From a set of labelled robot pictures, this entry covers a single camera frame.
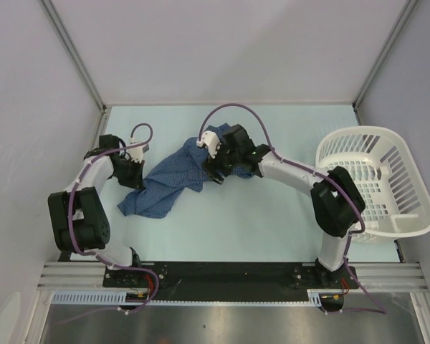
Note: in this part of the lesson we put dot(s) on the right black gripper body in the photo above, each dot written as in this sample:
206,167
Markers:
225,160

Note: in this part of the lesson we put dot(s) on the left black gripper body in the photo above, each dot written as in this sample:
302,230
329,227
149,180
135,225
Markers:
128,174

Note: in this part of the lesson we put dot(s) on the blue checkered long sleeve shirt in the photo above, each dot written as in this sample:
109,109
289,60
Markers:
165,182

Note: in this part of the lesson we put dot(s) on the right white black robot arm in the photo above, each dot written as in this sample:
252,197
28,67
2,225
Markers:
336,200

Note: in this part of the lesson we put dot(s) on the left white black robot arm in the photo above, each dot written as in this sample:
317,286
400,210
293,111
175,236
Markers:
79,222

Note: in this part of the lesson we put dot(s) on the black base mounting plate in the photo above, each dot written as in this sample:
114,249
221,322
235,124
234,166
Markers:
231,281

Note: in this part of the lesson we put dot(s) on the white plastic laundry basket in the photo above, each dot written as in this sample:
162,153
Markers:
397,203

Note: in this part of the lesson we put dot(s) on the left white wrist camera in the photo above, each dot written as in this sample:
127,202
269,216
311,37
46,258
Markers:
135,151

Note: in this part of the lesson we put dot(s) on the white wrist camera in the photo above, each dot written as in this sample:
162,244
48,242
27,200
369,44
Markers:
135,151
210,141

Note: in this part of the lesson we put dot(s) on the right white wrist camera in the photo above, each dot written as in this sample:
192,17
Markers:
210,141

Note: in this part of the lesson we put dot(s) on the aluminium front rail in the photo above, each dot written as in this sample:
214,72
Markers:
375,277

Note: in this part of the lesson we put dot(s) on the white slotted cable duct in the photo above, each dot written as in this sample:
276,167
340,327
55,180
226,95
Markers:
132,300

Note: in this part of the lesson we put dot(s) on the left aluminium frame post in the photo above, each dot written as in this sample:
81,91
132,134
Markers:
69,46

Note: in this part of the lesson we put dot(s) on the aluminium frame post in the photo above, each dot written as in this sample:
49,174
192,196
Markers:
69,46
397,29

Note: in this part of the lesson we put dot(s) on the right aluminium frame post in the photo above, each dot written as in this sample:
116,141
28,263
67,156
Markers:
397,29

